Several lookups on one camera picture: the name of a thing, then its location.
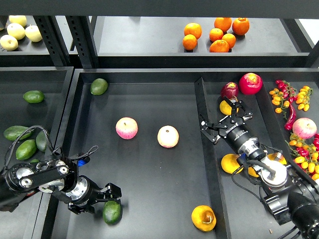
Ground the dark green avocado left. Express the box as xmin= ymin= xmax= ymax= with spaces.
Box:
xmin=3 ymin=125 xmax=33 ymax=141

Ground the pale pink apple centre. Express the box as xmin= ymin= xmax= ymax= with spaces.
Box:
xmin=157 ymin=125 xmax=179 ymax=148

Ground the red apple large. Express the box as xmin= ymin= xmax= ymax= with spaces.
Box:
xmin=239 ymin=73 xmax=263 ymax=95

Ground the black tray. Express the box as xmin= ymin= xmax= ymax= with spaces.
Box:
xmin=22 ymin=67 xmax=319 ymax=239
xmin=0 ymin=67 xmax=73 ymax=239

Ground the yellow pear tray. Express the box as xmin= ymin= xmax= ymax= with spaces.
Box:
xmin=248 ymin=152 xmax=287 ymax=178
xmin=221 ymin=154 xmax=240 ymax=174

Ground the orange left top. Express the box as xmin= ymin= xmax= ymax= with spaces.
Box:
xmin=184 ymin=22 xmax=202 ymax=39

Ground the black left tray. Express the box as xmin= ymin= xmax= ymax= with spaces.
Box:
xmin=0 ymin=67 xmax=73 ymax=239

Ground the dark red apple small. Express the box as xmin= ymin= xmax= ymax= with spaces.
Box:
xmin=220 ymin=82 xmax=239 ymax=99

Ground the black perforated shelf post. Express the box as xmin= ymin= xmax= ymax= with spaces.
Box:
xmin=66 ymin=16 xmax=100 ymax=69

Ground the orange back top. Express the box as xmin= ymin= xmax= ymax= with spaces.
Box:
xmin=214 ymin=17 xmax=232 ymax=32

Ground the green avocado at tray corner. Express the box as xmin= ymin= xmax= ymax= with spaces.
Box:
xmin=90 ymin=78 xmax=108 ymax=96

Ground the dark green avocado upright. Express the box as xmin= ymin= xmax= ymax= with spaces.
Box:
xmin=35 ymin=130 xmax=51 ymax=152

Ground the pink apple left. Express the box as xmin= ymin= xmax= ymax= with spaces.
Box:
xmin=116 ymin=117 xmax=138 ymax=139

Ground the yellow cherry tomato bunch right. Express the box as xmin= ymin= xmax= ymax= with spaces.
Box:
xmin=296 ymin=85 xmax=313 ymax=112

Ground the mixed cherry tomato bunch lower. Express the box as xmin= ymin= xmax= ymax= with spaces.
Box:
xmin=286 ymin=133 xmax=319 ymax=183

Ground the red chili pepper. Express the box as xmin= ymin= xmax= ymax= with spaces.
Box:
xmin=284 ymin=104 xmax=296 ymax=130

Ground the black perforated post left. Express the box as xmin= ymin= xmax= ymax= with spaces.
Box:
xmin=33 ymin=15 xmax=71 ymax=67

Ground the yellow pear right tray middle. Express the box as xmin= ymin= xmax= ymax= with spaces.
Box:
xmin=248 ymin=152 xmax=287 ymax=178

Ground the orange right middle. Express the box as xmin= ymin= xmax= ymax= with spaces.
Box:
xmin=222 ymin=33 xmax=236 ymax=49

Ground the orange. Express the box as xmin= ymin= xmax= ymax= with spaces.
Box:
xmin=232 ymin=17 xmax=250 ymax=36
xmin=214 ymin=17 xmax=232 ymax=32
xmin=209 ymin=28 xmax=224 ymax=42
xmin=184 ymin=22 xmax=202 ymax=39
xmin=182 ymin=34 xmax=197 ymax=50
xmin=209 ymin=39 xmax=229 ymax=52
xmin=222 ymin=33 xmax=236 ymax=49

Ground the orange left bottom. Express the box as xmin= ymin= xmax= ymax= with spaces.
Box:
xmin=182 ymin=34 xmax=197 ymax=50

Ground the black centre tray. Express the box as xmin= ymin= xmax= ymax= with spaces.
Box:
xmin=22 ymin=67 xmax=319 ymax=239

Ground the orange cherry tomato bunch left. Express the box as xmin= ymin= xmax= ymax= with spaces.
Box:
xmin=269 ymin=88 xmax=290 ymax=114

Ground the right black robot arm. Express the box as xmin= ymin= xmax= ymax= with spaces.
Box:
xmin=197 ymin=99 xmax=319 ymax=239

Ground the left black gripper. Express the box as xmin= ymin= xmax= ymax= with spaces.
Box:
xmin=66 ymin=176 xmax=122 ymax=215

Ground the yellow pear right tray left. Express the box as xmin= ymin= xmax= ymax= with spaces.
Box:
xmin=221 ymin=154 xmax=240 ymax=174

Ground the red cherry tomato bunch top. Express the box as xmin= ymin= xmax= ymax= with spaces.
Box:
xmin=275 ymin=80 xmax=296 ymax=99

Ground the orange right top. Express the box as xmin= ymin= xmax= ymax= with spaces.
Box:
xmin=232 ymin=17 xmax=250 ymax=36

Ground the orange front bottom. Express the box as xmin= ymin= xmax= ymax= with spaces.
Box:
xmin=209 ymin=39 xmax=229 ymax=52

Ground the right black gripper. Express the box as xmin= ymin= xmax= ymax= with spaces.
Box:
xmin=199 ymin=96 xmax=261 ymax=157

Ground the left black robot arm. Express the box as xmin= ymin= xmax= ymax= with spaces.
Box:
xmin=0 ymin=125 xmax=122 ymax=214

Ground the pink apple right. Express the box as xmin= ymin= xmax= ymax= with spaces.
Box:
xmin=292 ymin=118 xmax=317 ymax=139

